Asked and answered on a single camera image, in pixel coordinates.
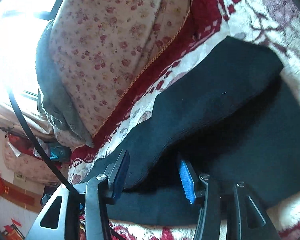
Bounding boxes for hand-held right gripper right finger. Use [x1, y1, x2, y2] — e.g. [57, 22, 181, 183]
[177, 154, 282, 240]

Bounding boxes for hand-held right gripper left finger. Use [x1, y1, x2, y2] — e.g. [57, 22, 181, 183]
[25, 150, 130, 240]

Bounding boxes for black pants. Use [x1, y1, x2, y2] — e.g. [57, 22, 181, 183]
[86, 36, 300, 227]

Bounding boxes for teal bag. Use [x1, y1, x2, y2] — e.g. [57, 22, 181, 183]
[49, 145, 71, 162]

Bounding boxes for grey fleece garment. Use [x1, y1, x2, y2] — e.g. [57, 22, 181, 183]
[35, 20, 95, 148]

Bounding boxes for folded floral bedding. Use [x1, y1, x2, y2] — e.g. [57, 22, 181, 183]
[4, 140, 63, 183]

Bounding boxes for floral sofa backrest cushion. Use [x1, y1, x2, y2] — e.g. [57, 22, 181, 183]
[49, 0, 194, 148]

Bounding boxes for window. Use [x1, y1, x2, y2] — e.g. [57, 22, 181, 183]
[0, 0, 68, 110]

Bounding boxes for red and white floral blanket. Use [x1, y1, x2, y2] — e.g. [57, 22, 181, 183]
[67, 0, 300, 240]

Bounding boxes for black cable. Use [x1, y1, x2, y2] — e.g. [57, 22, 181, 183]
[6, 86, 125, 240]

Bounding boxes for red wall banner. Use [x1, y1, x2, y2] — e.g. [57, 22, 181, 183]
[2, 184, 36, 206]

